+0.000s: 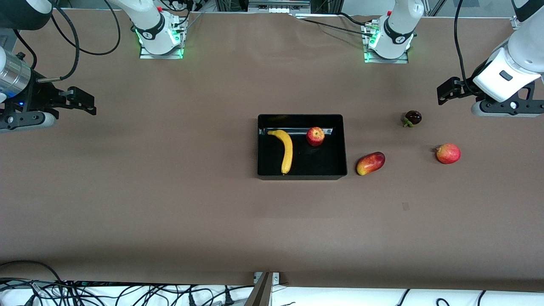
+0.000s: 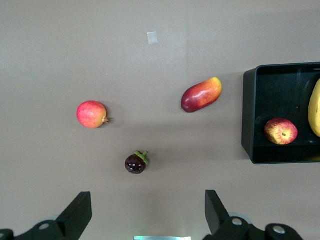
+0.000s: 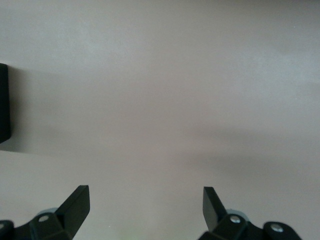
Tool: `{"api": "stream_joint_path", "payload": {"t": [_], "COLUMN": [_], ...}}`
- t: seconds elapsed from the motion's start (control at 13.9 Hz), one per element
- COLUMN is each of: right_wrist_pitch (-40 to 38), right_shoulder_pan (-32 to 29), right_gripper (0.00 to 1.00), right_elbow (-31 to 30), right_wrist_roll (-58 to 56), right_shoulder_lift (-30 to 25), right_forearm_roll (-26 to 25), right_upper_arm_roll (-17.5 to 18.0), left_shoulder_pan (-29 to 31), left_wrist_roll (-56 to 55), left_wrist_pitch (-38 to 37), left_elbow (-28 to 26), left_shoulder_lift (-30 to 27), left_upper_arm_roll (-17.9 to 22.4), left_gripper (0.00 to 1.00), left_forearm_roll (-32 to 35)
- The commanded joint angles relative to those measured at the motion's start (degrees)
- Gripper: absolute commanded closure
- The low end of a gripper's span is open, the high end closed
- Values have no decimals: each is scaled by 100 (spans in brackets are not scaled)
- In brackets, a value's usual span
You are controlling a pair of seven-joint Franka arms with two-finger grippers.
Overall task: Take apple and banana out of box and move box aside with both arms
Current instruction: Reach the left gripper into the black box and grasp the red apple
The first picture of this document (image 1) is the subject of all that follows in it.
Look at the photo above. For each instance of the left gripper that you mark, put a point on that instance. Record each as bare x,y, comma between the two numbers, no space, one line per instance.
464,89

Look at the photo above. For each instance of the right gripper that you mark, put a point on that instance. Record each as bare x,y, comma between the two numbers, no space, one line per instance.
39,97

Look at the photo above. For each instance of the small red apple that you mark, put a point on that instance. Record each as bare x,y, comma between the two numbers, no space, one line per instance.
315,136

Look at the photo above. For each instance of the black plastic tray box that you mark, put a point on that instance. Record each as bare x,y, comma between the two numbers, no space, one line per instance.
318,163

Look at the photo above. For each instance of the yellow banana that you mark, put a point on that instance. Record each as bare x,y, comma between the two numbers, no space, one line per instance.
288,149

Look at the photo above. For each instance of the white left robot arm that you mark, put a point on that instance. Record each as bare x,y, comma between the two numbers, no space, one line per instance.
399,25

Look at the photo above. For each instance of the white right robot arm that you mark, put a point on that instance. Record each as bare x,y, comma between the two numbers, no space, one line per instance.
148,17

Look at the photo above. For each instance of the dark purple mangosteen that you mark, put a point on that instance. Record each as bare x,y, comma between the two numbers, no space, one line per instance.
413,117

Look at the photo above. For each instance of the red pomegranate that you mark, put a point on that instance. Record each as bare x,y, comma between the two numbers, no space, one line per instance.
448,154

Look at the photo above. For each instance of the red yellow mango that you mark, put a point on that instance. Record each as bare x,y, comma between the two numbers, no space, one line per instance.
370,163

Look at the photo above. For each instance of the brown table cover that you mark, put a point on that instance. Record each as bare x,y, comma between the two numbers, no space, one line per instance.
170,212

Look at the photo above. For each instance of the white power strip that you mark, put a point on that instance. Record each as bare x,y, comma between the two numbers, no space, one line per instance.
278,8

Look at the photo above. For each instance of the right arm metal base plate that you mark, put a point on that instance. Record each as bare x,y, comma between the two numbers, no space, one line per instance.
144,55

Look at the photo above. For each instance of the metal corner bracket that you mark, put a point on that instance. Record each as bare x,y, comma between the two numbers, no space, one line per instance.
516,22

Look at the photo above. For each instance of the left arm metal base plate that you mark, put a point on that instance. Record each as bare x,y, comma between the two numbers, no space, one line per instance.
369,60

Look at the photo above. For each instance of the small metal table bracket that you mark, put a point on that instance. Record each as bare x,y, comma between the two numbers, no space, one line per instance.
276,278

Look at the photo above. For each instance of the grey metal post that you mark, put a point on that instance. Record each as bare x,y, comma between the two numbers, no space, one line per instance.
260,295

